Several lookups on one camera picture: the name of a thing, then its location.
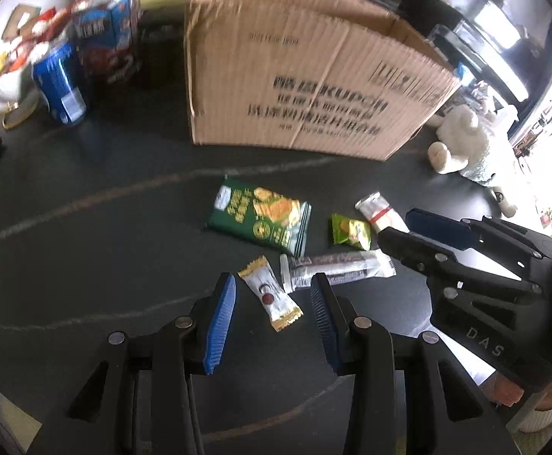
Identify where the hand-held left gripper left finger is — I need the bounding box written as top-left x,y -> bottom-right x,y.
29,272 -> 237,455

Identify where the blue snack carton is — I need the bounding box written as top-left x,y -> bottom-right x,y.
71,0 -> 142,58

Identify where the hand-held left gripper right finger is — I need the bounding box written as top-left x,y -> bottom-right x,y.
309,272 -> 518,455

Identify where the small light green packet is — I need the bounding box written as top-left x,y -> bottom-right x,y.
329,213 -> 373,251

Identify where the dark green snack packet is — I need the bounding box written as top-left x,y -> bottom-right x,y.
206,175 -> 313,257

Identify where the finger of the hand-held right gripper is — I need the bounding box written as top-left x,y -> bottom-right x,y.
378,226 -> 543,298
404,207 -> 552,272

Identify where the blue soda can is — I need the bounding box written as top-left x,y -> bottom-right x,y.
31,40 -> 90,127

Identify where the long white snack bar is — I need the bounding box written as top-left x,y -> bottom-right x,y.
279,248 -> 396,294

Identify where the white plush sheep tissue holder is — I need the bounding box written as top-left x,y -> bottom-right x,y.
427,104 -> 519,219

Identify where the dark red snack bag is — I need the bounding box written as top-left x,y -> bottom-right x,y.
79,42 -> 144,87

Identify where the black upright piano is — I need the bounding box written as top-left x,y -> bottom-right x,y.
434,0 -> 552,115

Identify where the open cardboard box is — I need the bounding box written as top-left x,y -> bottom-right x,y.
1,3 -> 42,39

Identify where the white tissue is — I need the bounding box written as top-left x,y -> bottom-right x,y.
487,104 -> 519,129

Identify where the white gold-edged snack packet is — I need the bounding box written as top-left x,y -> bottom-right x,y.
236,255 -> 304,334

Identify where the person's right forearm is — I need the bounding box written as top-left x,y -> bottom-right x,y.
507,378 -> 552,435

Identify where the white red-striped snack packet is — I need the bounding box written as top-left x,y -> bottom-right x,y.
354,191 -> 410,234

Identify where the brown cardboard box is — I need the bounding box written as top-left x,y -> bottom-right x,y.
184,0 -> 462,162

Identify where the person's right hand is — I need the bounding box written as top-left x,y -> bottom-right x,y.
483,370 -> 527,407

